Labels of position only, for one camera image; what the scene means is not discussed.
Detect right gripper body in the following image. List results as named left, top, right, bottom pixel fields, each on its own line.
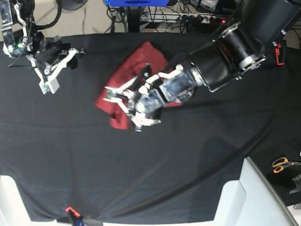
left=26, top=36, right=85, bottom=82

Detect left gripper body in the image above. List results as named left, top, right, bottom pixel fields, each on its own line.
left=105, top=64, right=161, bottom=132

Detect red long-sleeve T-shirt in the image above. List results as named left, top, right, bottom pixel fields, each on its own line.
left=95, top=41, right=168, bottom=130

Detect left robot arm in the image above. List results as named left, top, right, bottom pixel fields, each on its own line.
left=105, top=0, right=301, bottom=131

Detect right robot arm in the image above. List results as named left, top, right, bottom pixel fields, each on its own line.
left=0, top=0, right=85, bottom=82

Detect black round stand base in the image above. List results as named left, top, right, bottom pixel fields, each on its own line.
left=56, top=0, right=87, bottom=11

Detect blue plastic box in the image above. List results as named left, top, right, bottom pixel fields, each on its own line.
left=104, top=0, right=169, bottom=7

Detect black table cloth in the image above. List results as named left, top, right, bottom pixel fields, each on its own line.
left=0, top=33, right=301, bottom=224

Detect white power strip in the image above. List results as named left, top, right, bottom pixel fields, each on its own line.
left=181, top=13, right=229, bottom=25

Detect blue orange clamp bottom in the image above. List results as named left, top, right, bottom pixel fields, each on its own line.
left=65, top=206, right=86, bottom=226

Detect black orange clamp right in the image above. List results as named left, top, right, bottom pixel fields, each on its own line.
left=272, top=40, right=287, bottom=65

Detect white foam block right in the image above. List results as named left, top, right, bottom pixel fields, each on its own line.
left=213, top=157, right=298, bottom=226

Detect crumpled black plastic piece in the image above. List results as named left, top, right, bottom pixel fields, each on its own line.
left=289, top=174, right=301, bottom=194

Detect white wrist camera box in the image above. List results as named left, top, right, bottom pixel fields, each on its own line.
left=104, top=89, right=115, bottom=101

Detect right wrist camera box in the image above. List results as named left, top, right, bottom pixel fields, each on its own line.
left=39, top=78, right=60, bottom=94

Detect yellow-handled scissors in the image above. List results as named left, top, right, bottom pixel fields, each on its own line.
left=272, top=157, right=301, bottom=174

